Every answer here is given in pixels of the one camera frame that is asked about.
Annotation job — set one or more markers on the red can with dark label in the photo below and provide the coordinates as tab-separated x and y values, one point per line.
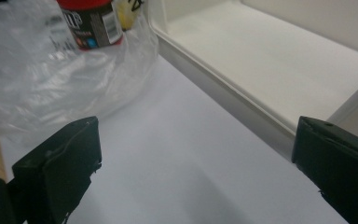
90	28

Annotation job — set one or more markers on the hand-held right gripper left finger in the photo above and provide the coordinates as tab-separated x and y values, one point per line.
59	168

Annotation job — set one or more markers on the white plastic shopping bag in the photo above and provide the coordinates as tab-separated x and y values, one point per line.
43	93

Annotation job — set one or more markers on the white plastic bin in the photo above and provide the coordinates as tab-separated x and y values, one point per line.
261	56

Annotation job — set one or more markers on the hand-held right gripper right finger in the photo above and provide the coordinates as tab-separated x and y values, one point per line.
338	165

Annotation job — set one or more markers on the white table mat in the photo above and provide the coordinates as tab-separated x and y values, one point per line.
183	155

